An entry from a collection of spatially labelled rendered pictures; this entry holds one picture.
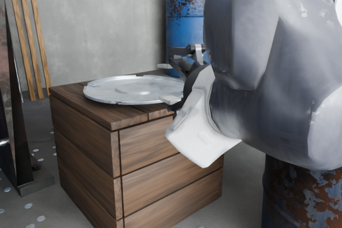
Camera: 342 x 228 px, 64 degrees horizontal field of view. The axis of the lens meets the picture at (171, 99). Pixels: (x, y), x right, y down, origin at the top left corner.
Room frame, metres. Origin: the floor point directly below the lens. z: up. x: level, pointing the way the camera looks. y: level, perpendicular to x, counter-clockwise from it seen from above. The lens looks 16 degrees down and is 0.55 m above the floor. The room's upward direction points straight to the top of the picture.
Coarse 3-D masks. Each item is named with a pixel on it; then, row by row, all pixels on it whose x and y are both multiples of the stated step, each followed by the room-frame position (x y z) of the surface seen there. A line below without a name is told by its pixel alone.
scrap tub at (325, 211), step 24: (288, 168) 0.49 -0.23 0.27; (336, 168) 0.41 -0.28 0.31; (264, 192) 0.59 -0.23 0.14; (288, 192) 0.48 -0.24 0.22; (312, 192) 0.44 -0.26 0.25; (336, 192) 0.41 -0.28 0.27; (264, 216) 0.57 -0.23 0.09; (288, 216) 0.48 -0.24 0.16; (312, 216) 0.43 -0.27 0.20; (336, 216) 0.41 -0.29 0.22
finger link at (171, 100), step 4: (160, 96) 0.55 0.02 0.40; (164, 96) 0.54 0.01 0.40; (168, 96) 0.54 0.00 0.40; (172, 96) 0.54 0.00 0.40; (160, 100) 0.54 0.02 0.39; (164, 100) 0.51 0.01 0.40; (168, 100) 0.49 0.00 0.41; (172, 100) 0.49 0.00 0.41; (176, 100) 0.49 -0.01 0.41; (180, 100) 0.49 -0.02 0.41; (172, 104) 0.48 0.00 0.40
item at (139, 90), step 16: (112, 80) 0.84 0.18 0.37; (128, 80) 0.84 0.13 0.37; (144, 80) 0.84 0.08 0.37; (160, 80) 0.84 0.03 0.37; (176, 80) 0.83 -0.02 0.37; (96, 96) 0.66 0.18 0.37; (112, 96) 0.66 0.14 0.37; (128, 96) 0.66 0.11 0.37; (144, 96) 0.66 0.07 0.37; (176, 96) 0.66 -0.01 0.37
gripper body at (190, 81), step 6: (192, 66) 0.39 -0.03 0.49; (198, 66) 0.38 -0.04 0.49; (204, 66) 0.36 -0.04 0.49; (192, 72) 0.36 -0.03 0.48; (198, 72) 0.34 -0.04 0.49; (192, 78) 0.34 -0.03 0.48; (186, 84) 0.35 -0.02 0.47; (192, 84) 0.34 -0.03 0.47; (186, 90) 0.35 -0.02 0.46; (186, 96) 0.35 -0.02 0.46
